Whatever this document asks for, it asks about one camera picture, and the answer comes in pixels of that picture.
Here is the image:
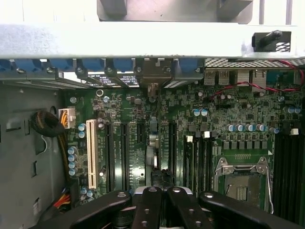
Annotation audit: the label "black RAM slot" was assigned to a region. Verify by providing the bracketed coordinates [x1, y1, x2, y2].
[291, 128, 300, 215]
[185, 135, 195, 191]
[300, 135, 305, 215]
[194, 137, 203, 191]
[283, 135, 292, 215]
[203, 130, 212, 191]
[274, 135, 283, 215]

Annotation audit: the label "CPU socket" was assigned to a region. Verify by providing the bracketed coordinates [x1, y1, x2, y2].
[214, 156, 275, 217]

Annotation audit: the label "metal socket cover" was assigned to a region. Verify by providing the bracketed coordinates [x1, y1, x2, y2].
[215, 156, 270, 177]

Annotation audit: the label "short black expansion slot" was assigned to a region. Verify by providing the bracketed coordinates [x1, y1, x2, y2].
[136, 124, 145, 144]

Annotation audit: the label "white expansion slot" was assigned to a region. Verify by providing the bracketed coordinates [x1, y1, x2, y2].
[86, 118, 98, 189]

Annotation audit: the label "socket locking lever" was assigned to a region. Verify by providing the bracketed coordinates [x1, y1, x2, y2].
[263, 164, 275, 215]

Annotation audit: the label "green motherboard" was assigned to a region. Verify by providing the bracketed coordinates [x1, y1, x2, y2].
[59, 83, 305, 229]

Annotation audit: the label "white power connector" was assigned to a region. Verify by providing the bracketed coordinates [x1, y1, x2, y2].
[58, 108, 77, 130]

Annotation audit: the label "metal rear port block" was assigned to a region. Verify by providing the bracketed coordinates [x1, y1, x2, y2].
[252, 70, 267, 93]
[204, 69, 217, 85]
[218, 69, 231, 85]

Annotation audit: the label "blue card retainer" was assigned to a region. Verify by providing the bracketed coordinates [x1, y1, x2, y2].
[0, 58, 205, 73]

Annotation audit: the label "open black PC case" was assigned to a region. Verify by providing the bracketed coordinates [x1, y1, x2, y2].
[0, 0, 305, 229]

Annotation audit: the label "black chassis latch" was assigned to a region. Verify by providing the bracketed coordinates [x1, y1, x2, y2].
[252, 30, 292, 52]

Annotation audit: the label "coloured wire bundle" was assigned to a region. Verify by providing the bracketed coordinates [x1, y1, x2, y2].
[52, 187, 72, 214]

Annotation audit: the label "black sleeved cable bundle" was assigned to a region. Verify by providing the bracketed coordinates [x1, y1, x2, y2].
[30, 110, 72, 184]

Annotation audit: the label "red black twisted wire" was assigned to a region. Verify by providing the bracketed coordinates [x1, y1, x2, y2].
[211, 59, 305, 99]

